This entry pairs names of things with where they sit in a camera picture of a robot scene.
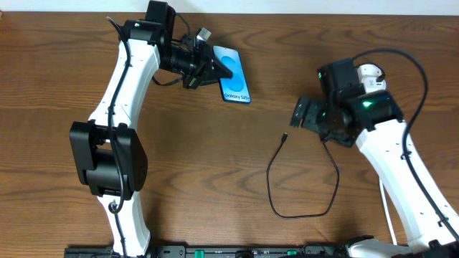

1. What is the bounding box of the black USB charging cable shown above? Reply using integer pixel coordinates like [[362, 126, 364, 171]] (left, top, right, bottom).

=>
[[265, 62, 387, 220]]

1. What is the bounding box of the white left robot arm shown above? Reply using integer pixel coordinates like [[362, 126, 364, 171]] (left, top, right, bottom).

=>
[[69, 1, 233, 257]]

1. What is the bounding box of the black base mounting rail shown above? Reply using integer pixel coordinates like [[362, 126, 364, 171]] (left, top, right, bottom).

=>
[[63, 245, 348, 258]]

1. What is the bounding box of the white USB charger adapter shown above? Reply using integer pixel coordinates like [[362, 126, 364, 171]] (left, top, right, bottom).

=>
[[361, 77, 386, 93]]

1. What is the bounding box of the white power strip cord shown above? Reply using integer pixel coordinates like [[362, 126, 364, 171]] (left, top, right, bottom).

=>
[[378, 177, 399, 247]]

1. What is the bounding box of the blue Galaxy smartphone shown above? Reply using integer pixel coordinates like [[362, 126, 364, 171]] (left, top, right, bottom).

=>
[[213, 46, 251, 105]]

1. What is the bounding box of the white power strip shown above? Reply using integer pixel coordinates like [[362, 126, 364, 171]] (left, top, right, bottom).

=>
[[356, 62, 387, 93]]

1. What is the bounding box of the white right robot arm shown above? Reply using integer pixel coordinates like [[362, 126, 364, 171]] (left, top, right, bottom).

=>
[[290, 59, 458, 257]]

